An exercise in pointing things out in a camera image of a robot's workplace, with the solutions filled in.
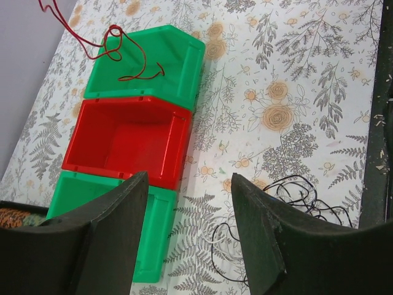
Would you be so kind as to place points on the green bin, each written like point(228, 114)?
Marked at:
point(164, 62)
point(75, 189)

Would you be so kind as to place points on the red bin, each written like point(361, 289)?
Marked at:
point(119, 137)

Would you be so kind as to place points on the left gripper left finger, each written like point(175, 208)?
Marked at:
point(89, 250)

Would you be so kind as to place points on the floral table mat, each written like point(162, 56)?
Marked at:
point(286, 89)

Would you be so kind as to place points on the left green bin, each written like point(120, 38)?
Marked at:
point(75, 189)

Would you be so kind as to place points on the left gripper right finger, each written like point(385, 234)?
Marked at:
point(286, 251)

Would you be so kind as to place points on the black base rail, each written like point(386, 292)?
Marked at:
point(377, 194)

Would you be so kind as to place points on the right green bin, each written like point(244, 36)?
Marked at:
point(164, 62)

